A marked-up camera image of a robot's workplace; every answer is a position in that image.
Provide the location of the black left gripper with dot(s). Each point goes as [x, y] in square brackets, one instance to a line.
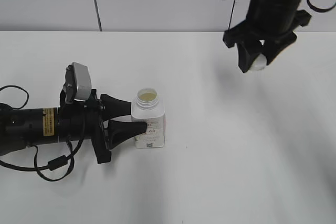
[82, 120]

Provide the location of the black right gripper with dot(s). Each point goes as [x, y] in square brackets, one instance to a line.
[275, 42]

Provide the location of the white plastic bottle cap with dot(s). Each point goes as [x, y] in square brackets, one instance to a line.
[258, 60]

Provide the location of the white Yili Changqing yogurt bottle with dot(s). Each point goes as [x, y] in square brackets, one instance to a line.
[148, 107]

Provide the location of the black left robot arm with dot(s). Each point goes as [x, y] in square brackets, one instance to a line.
[25, 127]

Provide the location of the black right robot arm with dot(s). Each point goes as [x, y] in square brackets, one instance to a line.
[271, 15]

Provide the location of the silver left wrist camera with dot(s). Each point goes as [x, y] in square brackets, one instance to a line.
[77, 84]

